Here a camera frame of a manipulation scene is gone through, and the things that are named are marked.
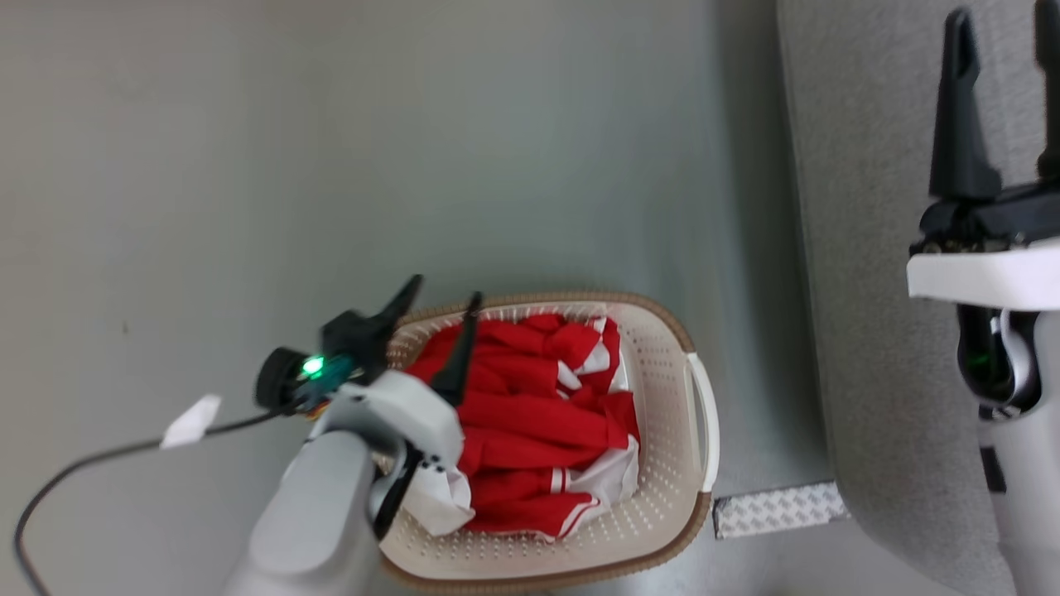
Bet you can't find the red and white jersey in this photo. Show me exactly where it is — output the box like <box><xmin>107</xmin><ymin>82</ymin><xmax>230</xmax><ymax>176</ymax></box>
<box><xmin>403</xmin><ymin>313</ymin><xmax>643</xmax><ymax>543</ymax></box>

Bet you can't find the cream perforated laundry basket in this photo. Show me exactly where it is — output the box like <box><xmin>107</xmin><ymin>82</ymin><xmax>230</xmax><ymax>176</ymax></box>
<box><xmin>377</xmin><ymin>290</ymin><xmax>721</xmax><ymax>595</ymax></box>

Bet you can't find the silver diamond plate floor strip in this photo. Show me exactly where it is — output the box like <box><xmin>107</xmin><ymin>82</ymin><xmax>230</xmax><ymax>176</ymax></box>
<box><xmin>712</xmin><ymin>482</ymin><xmax>850</xmax><ymax>540</ymax></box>

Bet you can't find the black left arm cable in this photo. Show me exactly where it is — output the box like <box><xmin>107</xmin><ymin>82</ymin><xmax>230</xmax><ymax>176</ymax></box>
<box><xmin>371</xmin><ymin>443</ymin><xmax>425</xmax><ymax>541</ymax></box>

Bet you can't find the grey fabric sofa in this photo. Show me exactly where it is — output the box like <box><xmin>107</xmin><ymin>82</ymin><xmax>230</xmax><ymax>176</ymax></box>
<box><xmin>777</xmin><ymin>0</ymin><xmax>1060</xmax><ymax>596</ymax></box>

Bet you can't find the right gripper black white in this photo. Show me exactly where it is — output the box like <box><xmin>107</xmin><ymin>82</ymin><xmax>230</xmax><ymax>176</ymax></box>
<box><xmin>906</xmin><ymin>0</ymin><xmax>1060</xmax><ymax>312</ymax></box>

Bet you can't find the thin black camera cable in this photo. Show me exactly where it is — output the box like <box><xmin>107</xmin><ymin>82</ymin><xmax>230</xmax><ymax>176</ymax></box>
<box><xmin>12</xmin><ymin>409</ymin><xmax>287</xmax><ymax>596</ymax></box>

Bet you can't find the white cable tag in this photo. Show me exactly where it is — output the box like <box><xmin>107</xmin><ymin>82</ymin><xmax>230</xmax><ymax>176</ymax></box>
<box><xmin>160</xmin><ymin>394</ymin><xmax>223</xmax><ymax>450</ymax></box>

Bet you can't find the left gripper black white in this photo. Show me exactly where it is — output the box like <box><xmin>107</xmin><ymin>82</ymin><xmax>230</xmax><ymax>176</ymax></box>
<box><xmin>310</xmin><ymin>274</ymin><xmax>484</xmax><ymax>474</ymax></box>

